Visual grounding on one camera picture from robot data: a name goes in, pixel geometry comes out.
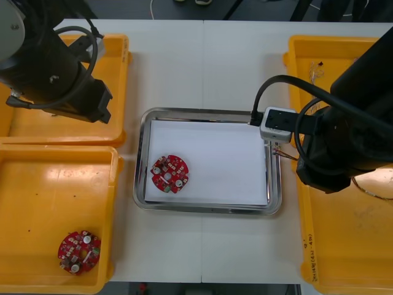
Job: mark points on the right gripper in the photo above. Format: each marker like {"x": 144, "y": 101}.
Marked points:
{"x": 325, "y": 181}

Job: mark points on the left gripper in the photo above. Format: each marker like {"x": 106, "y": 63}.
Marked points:
{"x": 92, "y": 104}

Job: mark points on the round red circuit board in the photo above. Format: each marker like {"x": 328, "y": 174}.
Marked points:
{"x": 76, "y": 246}
{"x": 162, "y": 181}

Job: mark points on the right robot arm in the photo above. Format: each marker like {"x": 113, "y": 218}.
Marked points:
{"x": 353, "y": 123}

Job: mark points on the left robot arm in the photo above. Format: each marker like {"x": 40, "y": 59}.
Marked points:
{"x": 30, "y": 61}

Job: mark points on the yellow-orange plastic bin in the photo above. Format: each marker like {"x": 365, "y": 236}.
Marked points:
{"x": 46, "y": 199}
{"x": 337, "y": 246}
{"x": 116, "y": 61}
{"x": 301, "y": 92}

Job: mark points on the steel tray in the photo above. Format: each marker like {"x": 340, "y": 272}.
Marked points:
{"x": 138, "y": 172}

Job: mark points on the white paper sheet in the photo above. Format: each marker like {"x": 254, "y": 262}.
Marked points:
{"x": 221, "y": 166}

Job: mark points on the person's shoe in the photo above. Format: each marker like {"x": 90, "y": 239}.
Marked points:
{"x": 203, "y": 1}

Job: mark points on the black slanted metal leg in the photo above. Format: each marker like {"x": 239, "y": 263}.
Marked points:
{"x": 233, "y": 9}
{"x": 299, "y": 10}

